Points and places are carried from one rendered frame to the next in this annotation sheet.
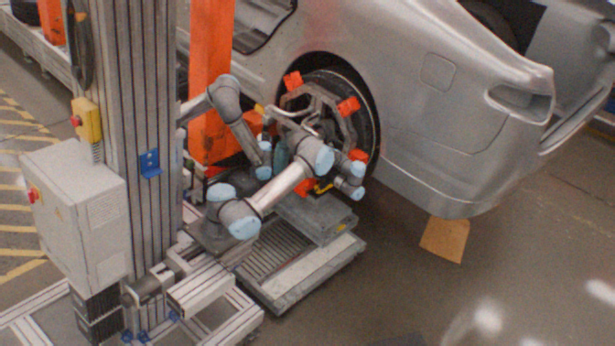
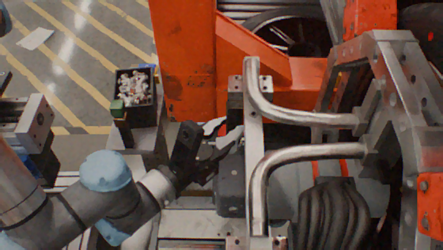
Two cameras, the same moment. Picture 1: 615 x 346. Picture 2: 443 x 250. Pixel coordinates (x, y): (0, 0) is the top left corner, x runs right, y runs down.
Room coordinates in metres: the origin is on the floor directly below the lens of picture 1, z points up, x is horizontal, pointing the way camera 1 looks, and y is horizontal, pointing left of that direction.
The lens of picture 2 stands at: (2.01, -0.13, 1.44)
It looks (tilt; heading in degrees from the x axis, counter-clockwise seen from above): 50 degrees down; 55
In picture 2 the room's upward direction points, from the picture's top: straight up
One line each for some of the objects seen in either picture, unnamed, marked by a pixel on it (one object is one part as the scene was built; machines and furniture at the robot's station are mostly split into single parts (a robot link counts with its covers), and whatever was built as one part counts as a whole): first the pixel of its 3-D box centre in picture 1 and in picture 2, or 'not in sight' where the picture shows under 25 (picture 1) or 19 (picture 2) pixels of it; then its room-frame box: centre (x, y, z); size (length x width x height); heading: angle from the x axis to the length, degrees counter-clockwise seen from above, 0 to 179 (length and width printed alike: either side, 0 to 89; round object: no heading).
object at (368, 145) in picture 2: (318, 119); (321, 178); (2.26, 0.01, 1.03); 0.19 x 0.18 x 0.11; 144
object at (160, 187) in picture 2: not in sight; (159, 189); (2.11, 0.25, 0.81); 0.08 x 0.05 x 0.08; 101
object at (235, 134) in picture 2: not in sight; (232, 144); (2.30, 0.26, 0.81); 0.09 x 0.03 x 0.06; 2
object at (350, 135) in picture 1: (314, 132); (357, 185); (2.42, 0.02, 0.85); 0.54 x 0.07 x 0.54; 54
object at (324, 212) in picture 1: (318, 190); not in sight; (2.56, -0.08, 0.32); 0.40 x 0.30 x 0.28; 54
